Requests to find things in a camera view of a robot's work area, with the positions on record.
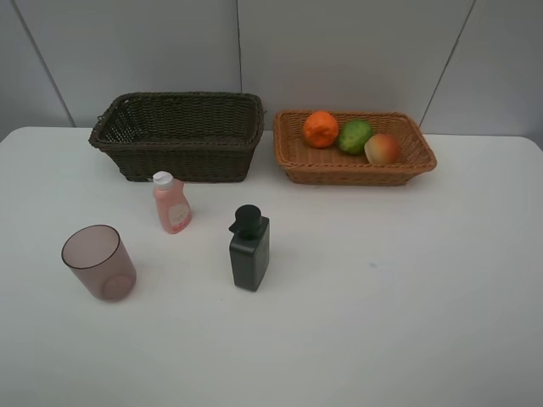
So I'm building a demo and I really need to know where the dark green pump bottle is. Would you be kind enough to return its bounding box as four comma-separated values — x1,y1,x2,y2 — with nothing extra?
229,204,270,292

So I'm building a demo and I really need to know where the orange mandarin fruit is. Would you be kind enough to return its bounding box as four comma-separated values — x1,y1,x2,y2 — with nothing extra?
303,110,339,148

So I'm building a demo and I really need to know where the pink bottle white cap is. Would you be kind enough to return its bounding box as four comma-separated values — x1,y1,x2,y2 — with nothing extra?
153,171,192,234

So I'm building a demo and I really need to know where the green lime fruit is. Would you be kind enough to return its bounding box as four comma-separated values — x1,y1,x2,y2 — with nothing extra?
337,120,373,155

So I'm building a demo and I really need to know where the red yellow peach fruit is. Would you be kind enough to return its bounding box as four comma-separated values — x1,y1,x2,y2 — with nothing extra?
364,133,400,165

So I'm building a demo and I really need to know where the translucent mauve plastic cup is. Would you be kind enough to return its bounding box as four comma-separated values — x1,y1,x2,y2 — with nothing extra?
61,225,137,302

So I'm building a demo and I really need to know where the light orange wicker basket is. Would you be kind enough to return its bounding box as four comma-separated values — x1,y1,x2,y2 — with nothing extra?
273,109,437,187

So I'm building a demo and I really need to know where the dark brown wicker basket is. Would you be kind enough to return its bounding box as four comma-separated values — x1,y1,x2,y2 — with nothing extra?
89,92,265,183

